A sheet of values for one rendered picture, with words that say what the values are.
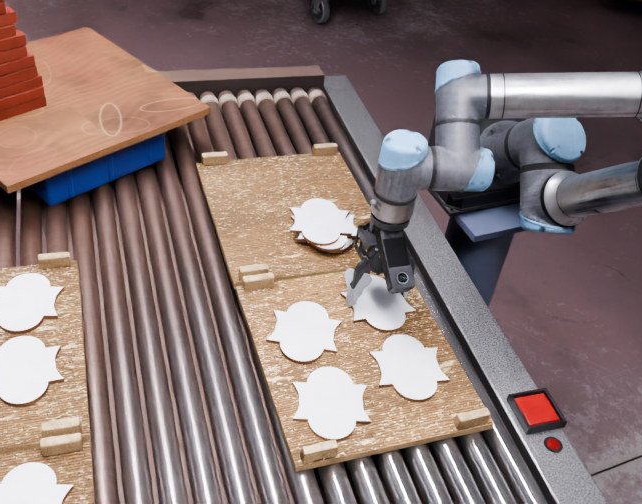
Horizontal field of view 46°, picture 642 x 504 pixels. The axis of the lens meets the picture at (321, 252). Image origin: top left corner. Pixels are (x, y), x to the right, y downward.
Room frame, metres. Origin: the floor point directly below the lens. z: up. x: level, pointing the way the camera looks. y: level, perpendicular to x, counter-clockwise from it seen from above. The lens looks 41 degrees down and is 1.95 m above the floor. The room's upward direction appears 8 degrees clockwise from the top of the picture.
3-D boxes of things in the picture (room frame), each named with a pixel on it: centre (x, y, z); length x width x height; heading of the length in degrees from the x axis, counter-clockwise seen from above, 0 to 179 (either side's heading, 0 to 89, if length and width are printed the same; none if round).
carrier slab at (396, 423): (0.93, -0.09, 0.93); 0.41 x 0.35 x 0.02; 23
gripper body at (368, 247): (1.08, -0.11, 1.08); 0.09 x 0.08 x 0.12; 23
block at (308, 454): (0.69, -0.04, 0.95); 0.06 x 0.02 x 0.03; 113
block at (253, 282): (1.05, 0.11, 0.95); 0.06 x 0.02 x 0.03; 113
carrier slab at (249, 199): (1.31, 0.07, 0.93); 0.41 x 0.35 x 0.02; 22
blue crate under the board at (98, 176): (1.43, 0.60, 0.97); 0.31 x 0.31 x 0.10; 51
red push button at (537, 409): (0.86, -0.41, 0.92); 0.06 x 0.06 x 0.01; 21
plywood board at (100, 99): (1.47, 0.65, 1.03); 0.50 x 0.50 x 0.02; 51
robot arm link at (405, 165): (1.08, -0.12, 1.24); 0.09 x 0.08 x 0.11; 100
